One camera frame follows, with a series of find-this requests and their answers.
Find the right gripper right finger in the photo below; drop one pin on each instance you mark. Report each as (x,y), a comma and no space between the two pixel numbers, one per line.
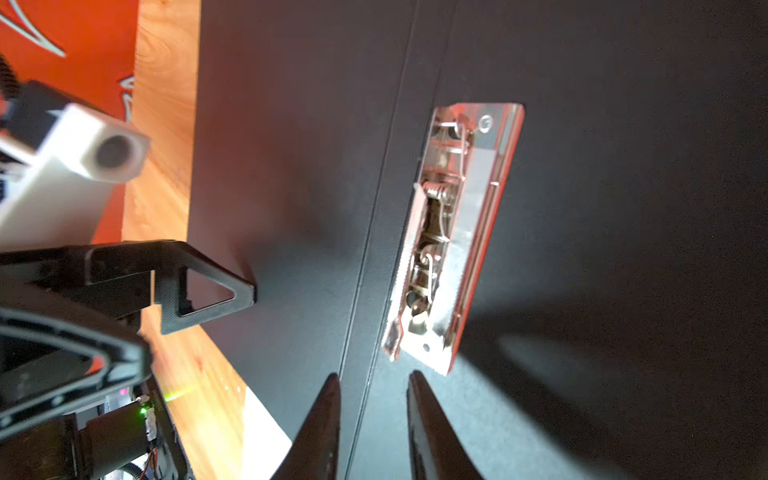
(434,448)

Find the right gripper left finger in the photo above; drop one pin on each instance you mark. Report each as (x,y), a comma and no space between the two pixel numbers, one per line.
(314,453)

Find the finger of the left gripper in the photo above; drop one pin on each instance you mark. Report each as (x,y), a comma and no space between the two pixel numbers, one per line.
(120,280)
(54,365)

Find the grey clip folder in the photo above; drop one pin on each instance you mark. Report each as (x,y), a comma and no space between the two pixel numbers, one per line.
(619,324)

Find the front left paper sheet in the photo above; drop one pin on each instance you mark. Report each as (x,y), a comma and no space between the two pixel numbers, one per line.
(265,444)

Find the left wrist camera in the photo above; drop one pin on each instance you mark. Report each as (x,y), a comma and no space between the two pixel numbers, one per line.
(66,160)

